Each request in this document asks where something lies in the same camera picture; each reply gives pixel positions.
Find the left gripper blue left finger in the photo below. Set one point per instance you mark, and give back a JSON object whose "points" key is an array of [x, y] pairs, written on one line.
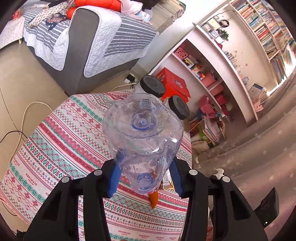
{"points": [[57, 218]]}

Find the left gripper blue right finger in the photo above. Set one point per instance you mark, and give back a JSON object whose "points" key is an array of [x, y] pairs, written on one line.
{"points": [[219, 199]]}

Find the clear crushed plastic bottle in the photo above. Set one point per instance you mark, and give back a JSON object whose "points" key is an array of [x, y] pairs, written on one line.
{"points": [[143, 136]]}

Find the lace curtain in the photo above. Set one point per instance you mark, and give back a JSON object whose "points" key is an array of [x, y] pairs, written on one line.
{"points": [[262, 156]]}

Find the patterned tablecloth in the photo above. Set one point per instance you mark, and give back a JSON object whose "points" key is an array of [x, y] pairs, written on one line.
{"points": [[70, 142]]}

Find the stack of papers in rack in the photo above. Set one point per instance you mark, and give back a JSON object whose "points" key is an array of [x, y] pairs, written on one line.
{"points": [[206, 133]]}

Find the pink basket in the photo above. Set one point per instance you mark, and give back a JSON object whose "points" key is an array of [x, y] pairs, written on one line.
{"points": [[206, 106]]}

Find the jar with nuts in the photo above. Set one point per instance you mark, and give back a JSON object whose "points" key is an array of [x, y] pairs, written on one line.
{"points": [[178, 106]]}

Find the red gift box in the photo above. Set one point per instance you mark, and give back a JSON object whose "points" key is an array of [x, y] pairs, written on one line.
{"points": [[174, 85]]}

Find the white pink bookshelf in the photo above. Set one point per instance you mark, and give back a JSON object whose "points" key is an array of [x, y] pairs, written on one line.
{"points": [[244, 51]]}

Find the jar with brown snacks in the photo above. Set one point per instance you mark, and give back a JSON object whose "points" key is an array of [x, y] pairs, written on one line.
{"points": [[150, 85]]}

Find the grey sofa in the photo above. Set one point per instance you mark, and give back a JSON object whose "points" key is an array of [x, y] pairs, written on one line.
{"points": [[81, 33]]}

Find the stack of books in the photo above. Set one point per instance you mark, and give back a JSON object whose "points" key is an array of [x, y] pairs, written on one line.
{"points": [[164, 13]]}

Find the orange cushion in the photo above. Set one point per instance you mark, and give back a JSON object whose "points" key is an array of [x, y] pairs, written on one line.
{"points": [[114, 5]]}

